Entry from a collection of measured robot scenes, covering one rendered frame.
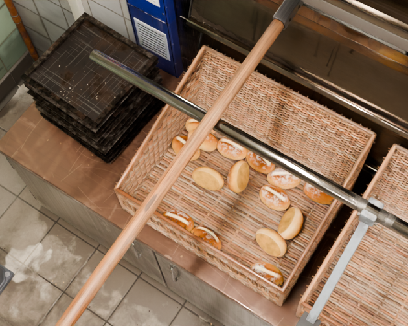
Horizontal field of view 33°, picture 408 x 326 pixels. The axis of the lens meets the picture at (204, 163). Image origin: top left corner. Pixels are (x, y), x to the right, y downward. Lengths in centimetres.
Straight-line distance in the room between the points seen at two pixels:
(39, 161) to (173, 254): 52
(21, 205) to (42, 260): 25
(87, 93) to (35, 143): 33
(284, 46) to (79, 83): 60
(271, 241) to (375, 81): 53
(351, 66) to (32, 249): 149
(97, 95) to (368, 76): 75
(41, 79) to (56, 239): 86
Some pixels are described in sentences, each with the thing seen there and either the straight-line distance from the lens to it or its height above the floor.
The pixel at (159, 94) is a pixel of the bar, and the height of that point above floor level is 117.
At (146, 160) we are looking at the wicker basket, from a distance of 200.
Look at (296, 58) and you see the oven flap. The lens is 181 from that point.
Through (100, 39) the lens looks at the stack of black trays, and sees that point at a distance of 207.
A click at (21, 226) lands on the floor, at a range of 277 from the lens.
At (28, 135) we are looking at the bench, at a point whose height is 58.
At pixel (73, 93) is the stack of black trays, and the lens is 199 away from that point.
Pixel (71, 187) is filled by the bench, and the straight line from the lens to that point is 213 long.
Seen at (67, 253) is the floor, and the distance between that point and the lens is 268.
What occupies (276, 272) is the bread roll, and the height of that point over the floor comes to 64.
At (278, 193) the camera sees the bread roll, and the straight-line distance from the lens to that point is 199.
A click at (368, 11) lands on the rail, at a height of 144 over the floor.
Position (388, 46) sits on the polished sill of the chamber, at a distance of 161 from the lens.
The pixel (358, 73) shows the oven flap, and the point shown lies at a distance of 175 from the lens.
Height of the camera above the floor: 248
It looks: 64 degrees down
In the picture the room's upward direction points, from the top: 7 degrees counter-clockwise
